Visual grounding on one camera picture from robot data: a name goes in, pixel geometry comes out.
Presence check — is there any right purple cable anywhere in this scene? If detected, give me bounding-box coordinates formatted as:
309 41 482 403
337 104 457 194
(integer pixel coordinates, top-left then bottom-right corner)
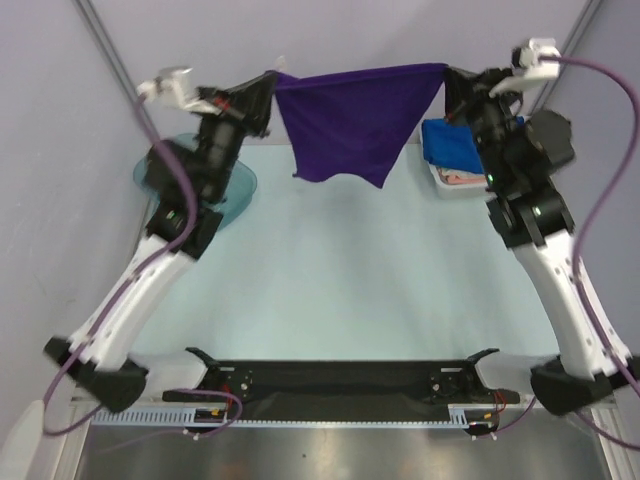
469 55 640 454

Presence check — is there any left aluminium frame post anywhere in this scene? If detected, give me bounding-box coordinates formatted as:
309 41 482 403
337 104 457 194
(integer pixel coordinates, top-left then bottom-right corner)
72 0 160 143

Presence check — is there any purple microfiber towel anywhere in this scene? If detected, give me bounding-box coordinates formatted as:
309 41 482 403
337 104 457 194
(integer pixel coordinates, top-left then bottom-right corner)
275 63 447 188

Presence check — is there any aluminium rail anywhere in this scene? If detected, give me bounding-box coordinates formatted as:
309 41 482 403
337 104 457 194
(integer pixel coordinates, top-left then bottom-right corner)
69 384 619 409

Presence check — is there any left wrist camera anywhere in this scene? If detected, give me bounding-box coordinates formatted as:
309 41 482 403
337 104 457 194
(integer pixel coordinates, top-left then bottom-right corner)
136 66 220 114

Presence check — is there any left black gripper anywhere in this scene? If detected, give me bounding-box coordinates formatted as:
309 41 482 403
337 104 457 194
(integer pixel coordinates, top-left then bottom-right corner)
186 72 275 202

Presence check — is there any right aluminium frame post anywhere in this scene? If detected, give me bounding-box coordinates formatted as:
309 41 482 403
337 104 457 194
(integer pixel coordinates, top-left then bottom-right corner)
528 0 604 114

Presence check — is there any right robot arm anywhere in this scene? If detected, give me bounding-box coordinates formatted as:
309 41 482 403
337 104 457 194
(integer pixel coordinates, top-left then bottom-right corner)
444 67 639 416

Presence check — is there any white slotted cable duct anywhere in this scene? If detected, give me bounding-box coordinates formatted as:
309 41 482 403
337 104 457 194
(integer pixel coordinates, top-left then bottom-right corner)
91 406 469 430

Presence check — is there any pink towel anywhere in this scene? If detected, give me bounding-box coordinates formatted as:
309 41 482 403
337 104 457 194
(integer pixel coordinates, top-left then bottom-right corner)
436 167 485 186

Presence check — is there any blue towel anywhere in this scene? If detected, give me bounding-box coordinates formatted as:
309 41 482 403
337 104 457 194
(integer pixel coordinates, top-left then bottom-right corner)
420 115 526 169

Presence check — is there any translucent blue plastic tray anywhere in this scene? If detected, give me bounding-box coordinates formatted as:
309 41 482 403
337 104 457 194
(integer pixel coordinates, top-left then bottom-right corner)
133 159 257 231

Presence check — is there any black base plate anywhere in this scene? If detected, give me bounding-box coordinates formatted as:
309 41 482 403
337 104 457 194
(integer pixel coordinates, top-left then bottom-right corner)
162 360 520 423

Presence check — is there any aluminium frame post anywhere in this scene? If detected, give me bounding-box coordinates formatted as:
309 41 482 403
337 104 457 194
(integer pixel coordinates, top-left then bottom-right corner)
528 0 604 114
72 0 160 143

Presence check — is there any white plastic basket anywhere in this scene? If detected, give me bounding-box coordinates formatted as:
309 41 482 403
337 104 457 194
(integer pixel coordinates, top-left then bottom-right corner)
420 119 487 200

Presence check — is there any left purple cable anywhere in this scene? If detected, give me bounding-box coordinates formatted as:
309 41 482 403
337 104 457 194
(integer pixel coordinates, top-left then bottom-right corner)
42 92 246 444

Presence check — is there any purple cable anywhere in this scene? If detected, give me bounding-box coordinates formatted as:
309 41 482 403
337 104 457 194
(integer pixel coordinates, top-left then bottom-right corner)
469 55 640 454
42 92 246 444

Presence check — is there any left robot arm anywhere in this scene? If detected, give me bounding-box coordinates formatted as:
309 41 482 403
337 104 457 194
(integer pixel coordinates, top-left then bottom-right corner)
44 68 278 413

